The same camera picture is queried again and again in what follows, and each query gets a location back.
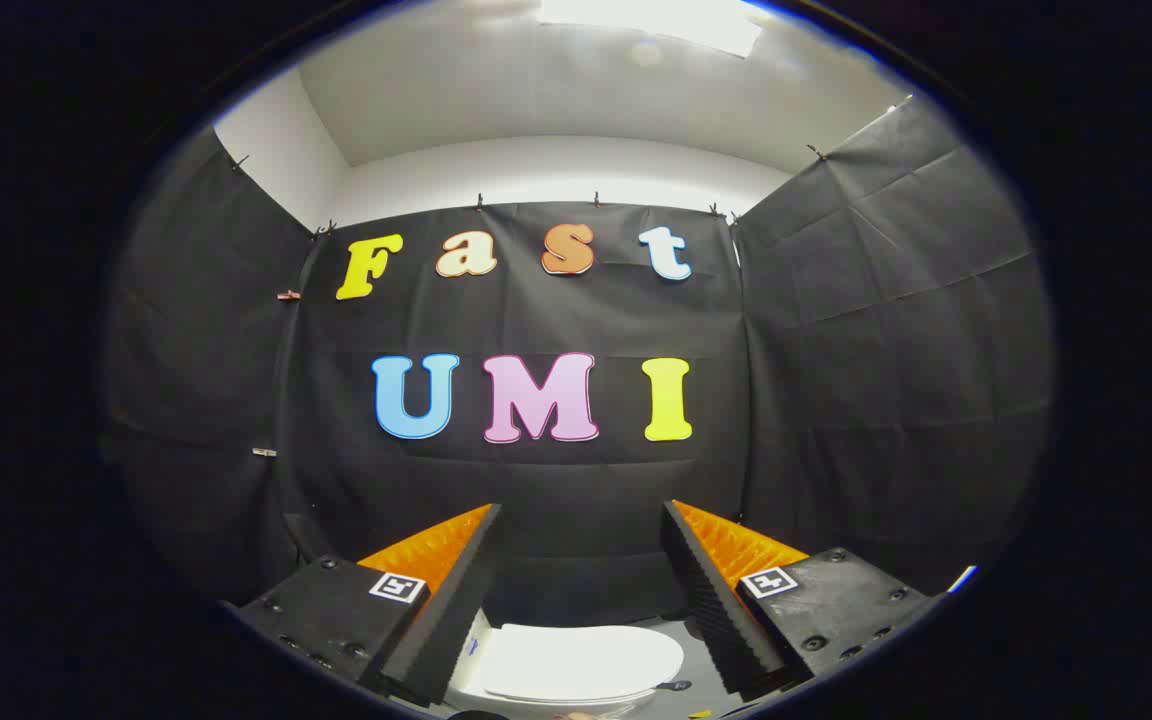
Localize black backdrop cloth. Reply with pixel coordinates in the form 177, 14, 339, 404
101, 95, 1055, 629

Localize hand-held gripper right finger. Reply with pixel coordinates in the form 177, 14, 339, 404
661, 499, 940, 703

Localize ceiling light panel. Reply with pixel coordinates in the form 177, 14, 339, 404
536, 0, 765, 58

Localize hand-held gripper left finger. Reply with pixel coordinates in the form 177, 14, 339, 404
234, 503, 504, 708

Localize white toilet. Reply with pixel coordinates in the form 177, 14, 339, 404
444, 608, 687, 720

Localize white toilet lid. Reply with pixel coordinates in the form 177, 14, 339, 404
479, 624, 686, 703

